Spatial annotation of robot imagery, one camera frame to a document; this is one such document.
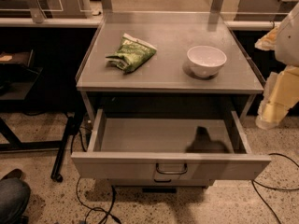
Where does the black cable floor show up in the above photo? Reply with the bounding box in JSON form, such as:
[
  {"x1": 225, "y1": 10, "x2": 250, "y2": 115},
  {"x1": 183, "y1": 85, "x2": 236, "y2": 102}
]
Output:
[
  {"x1": 69, "y1": 121, "x2": 122, "y2": 224},
  {"x1": 250, "y1": 152, "x2": 299, "y2": 224}
]

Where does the black cable left floor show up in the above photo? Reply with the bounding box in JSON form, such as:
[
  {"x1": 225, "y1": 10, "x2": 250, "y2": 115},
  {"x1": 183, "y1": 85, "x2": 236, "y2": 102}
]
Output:
[{"x1": 69, "y1": 121, "x2": 122, "y2": 224}]

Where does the black cable right floor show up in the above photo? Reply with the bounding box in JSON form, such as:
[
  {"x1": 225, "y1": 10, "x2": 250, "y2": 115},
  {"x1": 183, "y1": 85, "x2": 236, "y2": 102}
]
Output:
[{"x1": 250, "y1": 152, "x2": 299, "y2": 224}]

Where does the person leg in jeans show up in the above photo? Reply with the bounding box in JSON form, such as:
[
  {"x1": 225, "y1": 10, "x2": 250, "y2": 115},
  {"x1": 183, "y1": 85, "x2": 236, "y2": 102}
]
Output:
[{"x1": 0, "y1": 178, "x2": 31, "y2": 224}]

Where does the grey drawer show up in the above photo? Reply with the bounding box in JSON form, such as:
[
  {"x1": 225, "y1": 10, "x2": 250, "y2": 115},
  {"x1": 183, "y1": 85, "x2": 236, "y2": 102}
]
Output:
[
  {"x1": 108, "y1": 179, "x2": 215, "y2": 187},
  {"x1": 71, "y1": 110, "x2": 271, "y2": 181}
]

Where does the grey middle drawer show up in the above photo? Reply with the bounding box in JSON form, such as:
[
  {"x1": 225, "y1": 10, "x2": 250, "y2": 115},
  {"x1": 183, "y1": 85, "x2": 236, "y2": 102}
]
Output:
[{"x1": 108, "y1": 179, "x2": 215, "y2": 187}]

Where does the black table stand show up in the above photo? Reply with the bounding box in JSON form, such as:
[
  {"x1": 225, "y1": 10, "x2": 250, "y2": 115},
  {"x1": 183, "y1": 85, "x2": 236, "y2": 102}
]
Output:
[{"x1": 0, "y1": 50, "x2": 84, "y2": 182}]

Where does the clear acrylic guard panel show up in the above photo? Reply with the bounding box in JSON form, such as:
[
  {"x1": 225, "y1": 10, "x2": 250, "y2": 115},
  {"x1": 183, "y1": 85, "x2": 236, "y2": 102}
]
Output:
[{"x1": 0, "y1": 0, "x2": 92, "y2": 19}]

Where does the white horizontal rail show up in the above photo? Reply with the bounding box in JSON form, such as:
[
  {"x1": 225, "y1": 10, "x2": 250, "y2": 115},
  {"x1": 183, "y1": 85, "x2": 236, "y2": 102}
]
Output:
[{"x1": 0, "y1": 17, "x2": 102, "y2": 28}]

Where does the dark shoe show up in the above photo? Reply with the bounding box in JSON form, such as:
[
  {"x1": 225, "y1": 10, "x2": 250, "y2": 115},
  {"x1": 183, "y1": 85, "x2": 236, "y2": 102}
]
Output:
[{"x1": 2, "y1": 168, "x2": 23, "y2": 180}]

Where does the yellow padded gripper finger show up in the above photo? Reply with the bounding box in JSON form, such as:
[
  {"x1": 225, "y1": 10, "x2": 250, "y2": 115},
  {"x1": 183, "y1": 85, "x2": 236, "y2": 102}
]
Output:
[{"x1": 255, "y1": 66, "x2": 299, "y2": 130}]

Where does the white ceramic bowl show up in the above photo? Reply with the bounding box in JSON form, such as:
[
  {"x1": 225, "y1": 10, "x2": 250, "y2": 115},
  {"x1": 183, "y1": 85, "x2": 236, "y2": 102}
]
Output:
[{"x1": 187, "y1": 46, "x2": 227, "y2": 77}]

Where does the grey drawer cabinet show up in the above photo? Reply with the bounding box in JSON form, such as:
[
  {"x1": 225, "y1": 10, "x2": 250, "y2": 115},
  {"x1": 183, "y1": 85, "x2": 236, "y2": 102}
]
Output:
[{"x1": 75, "y1": 10, "x2": 266, "y2": 194}]

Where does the grey top drawer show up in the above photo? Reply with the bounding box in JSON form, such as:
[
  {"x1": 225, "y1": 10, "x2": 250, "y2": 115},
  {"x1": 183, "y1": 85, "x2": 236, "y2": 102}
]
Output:
[{"x1": 71, "y1": 110, "x2": 271, "y2": 181}]

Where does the green chip bag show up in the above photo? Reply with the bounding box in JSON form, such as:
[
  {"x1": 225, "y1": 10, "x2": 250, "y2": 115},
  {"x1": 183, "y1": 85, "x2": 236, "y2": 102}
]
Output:
[{"x1": 106, "y1": 34, "x2": 157, "y2": 74}]

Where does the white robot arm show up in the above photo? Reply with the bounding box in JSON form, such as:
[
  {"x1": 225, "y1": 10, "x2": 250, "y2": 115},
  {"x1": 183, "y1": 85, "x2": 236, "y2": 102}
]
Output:
[{"x1": 255, "y1": 4, "x2": 299, "y2": 130}]

